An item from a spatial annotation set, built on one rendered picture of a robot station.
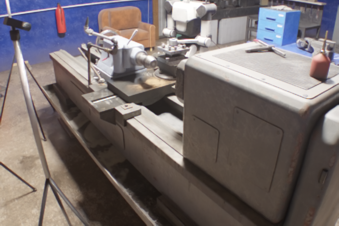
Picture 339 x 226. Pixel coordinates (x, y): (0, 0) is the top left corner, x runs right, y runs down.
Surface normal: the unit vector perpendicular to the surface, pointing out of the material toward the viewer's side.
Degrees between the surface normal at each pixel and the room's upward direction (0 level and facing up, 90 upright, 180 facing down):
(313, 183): 90
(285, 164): 90
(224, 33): 90
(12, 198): 0
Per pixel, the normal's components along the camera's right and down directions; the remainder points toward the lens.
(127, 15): 0.62, 0.33
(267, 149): -0.80, 0.26
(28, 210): 0.00, -0.90
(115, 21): 0.47, 0.51
